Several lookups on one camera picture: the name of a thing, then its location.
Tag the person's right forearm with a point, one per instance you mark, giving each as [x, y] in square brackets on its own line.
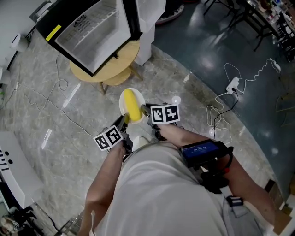
[175, 136]

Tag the black mini fridge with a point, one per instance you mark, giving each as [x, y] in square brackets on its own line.
[57, 16]

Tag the white console table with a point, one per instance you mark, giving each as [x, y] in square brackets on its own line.
[20, 175]

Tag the white trash bin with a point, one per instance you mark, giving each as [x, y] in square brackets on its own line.
[19, 42]

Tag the black chair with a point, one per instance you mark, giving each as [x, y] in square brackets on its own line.
[221, 7]

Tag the person's beige shirt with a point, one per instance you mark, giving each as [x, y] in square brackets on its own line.
[161, 189]

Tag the black table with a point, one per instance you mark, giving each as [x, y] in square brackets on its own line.
[258, 13]

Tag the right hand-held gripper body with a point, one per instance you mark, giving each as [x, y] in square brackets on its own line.
[164, 114]

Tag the person's white shoe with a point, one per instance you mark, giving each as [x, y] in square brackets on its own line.
[144, 140]

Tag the black wrist-mounted screen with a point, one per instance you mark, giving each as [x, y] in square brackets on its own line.
[200, 149]

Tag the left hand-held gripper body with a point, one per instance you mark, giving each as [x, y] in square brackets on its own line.
[108, 138]

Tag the round wooden table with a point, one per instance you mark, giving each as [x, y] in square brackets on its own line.
[115, 66]

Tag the person's left forearm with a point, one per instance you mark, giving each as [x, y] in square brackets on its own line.
[106, 175]

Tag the tall black machine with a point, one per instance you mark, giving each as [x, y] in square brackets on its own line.
[170, 13]

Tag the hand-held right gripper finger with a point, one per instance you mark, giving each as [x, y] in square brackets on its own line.
[146, 110]

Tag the white plate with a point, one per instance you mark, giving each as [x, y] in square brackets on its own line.
[140, 98]

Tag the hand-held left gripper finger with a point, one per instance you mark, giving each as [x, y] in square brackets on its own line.
[123, 123]

